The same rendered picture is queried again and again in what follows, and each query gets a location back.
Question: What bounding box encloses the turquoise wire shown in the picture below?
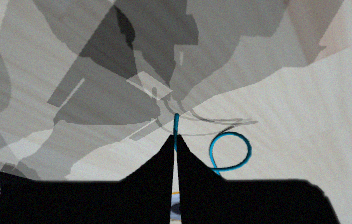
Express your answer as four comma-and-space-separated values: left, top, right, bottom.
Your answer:
173, 113, 252, 176

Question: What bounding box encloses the white flat disc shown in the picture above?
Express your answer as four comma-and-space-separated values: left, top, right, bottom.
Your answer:
170, 193, 181, 221

